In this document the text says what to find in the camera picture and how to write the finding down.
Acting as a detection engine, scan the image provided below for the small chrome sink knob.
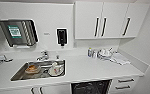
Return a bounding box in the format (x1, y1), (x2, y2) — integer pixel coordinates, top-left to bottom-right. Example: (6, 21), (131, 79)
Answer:
(55, 54), (61, 61)

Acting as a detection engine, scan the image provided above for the steel paper towel dispenser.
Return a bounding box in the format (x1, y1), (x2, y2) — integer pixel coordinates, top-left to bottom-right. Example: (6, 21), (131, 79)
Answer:
(0, 18), (40, 48)

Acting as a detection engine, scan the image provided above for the chrome faucet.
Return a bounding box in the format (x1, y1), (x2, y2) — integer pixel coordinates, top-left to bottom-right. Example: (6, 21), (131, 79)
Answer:
(35, 50), (51, 62)

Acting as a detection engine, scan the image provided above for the white lower cabinet door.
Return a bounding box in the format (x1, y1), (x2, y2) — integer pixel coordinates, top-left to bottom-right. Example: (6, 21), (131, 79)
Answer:
(36, 84), (72, 94)
(0, 87), (39, 94)

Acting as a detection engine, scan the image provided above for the white cabinet door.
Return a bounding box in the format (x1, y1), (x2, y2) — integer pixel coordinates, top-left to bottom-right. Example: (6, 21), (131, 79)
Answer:
(0, 87), (39, 94)
(74, 1), (104, 41)
(99, 2), (130, 39)
(120, 3), (150, 38)
(36, 84), (72, 94)

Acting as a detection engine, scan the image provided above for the white grey dish cloth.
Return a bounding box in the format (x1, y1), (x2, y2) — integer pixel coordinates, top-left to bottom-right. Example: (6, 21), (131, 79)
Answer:
(109, 53), (132, 66)

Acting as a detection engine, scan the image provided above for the brown bowl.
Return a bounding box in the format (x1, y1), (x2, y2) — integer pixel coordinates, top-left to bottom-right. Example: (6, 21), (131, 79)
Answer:
(24, 63), (42, 75)

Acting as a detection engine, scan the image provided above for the small wall label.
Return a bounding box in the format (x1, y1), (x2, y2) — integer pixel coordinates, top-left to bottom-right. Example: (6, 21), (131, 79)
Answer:
(43, 31), (52, 36)

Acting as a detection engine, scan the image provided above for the stack of white plates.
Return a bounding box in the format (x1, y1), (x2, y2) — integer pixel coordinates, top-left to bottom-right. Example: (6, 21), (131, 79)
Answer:
(97, 47), (113, 62)

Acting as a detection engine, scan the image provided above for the white upper cabinet door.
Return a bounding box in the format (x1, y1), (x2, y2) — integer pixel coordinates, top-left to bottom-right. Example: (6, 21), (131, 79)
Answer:
(120, 3), (150, 38)
(74, 1), (104, 41)
(99, 2), (130, 39)

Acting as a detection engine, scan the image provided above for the white drawer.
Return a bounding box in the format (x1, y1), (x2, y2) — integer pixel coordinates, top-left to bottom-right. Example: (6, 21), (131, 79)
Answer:
(108, 83), (137, 93)
(110, 76), (139, 85)

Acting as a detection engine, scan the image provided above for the small white bottle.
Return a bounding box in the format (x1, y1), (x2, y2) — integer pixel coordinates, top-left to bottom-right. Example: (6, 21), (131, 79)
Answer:
(87, 47), (93, 58)

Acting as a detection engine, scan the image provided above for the black soap dispenser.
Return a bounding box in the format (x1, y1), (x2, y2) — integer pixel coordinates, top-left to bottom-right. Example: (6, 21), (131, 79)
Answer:
(55, 28), (68, 48)

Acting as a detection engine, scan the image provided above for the stainless steel sink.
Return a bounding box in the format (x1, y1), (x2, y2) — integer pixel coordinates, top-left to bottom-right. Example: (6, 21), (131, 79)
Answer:
(9, 59), (68, 82)

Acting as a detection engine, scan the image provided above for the stainless steel dishwasher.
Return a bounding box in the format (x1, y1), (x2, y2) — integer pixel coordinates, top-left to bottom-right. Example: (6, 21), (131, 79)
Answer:
(70, 79), (113, 94)

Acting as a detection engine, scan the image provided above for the small glass jar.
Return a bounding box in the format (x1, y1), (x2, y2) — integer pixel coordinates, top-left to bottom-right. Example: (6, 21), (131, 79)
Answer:
(91, 49), (98, 59)

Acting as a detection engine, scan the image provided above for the white cup in bowl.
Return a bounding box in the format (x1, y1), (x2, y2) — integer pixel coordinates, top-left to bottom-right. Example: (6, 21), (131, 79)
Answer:
(47, 61), (65, 77)

